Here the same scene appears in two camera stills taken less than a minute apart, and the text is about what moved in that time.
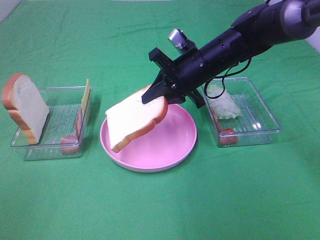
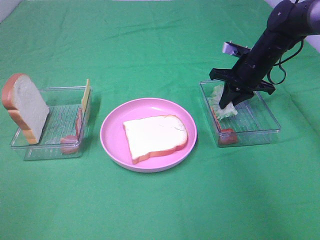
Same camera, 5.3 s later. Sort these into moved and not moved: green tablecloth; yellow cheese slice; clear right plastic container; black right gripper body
Moved: black right gripper body
Not moved: clear right plastic container; yellow cheese slice; green tablecloth
